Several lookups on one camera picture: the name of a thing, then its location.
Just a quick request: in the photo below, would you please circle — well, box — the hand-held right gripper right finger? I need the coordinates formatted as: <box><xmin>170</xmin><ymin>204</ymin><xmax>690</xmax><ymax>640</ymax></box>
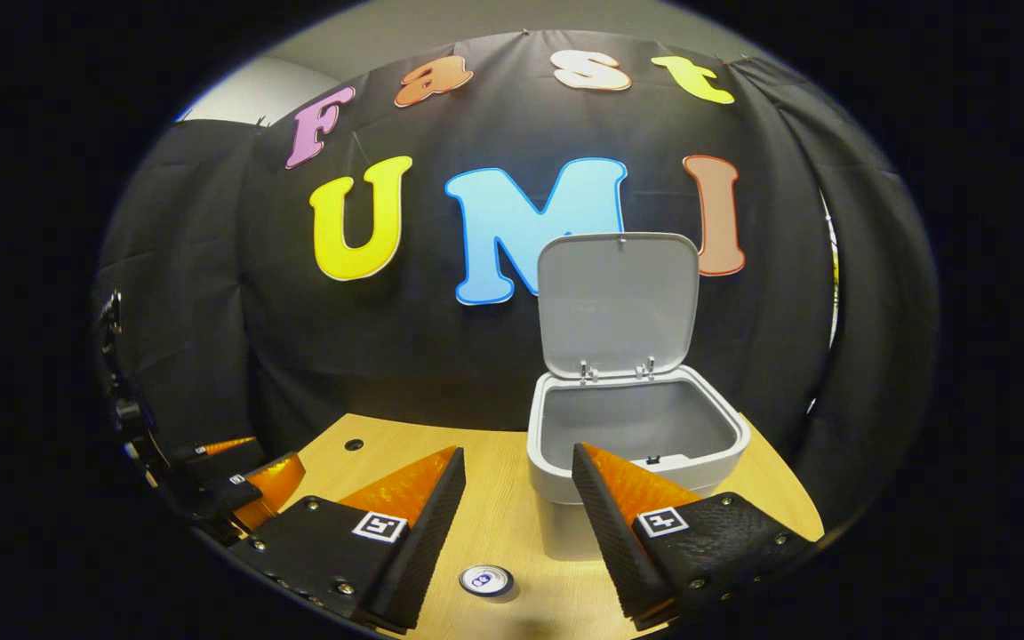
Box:
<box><xmin>572</xmin><ymin>443</ymin><xmax>821</xmax><ymax>632</ymax></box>

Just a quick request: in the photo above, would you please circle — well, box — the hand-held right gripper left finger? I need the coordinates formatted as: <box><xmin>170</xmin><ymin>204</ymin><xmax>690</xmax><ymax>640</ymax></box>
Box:
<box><xmin>228</xmin><ymin>444</ymin><xmax>468</xmax><ymax>635</ymax></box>

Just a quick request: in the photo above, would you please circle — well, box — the blue pop can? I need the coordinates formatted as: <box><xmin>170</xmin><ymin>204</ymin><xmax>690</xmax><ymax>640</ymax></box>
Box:
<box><xmin>459</xmin><ymin>564</ymin><xmax>515</xmax><ymax>598</ymax></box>

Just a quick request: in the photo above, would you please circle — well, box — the white desktop garbage bin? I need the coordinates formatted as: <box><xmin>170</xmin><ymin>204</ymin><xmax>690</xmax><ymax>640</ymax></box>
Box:
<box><xmin>526</xmin><ymin>232</ymin><xmax>751</xmax><ymax>563</ymax></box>

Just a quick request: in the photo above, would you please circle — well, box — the wooden desktop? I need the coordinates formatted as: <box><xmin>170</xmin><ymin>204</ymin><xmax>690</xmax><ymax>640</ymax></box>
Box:
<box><xmin>281</xmin><ymin>413</ymin><xmax>824</xmax><ymax>640</ymax></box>

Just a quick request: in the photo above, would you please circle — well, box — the black backdrop cloth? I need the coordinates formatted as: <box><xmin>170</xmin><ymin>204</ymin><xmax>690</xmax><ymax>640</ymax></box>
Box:
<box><xmin>94</xmin><ymin>31</ymin><xmax>940</xmax><ymax>534</ymax></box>

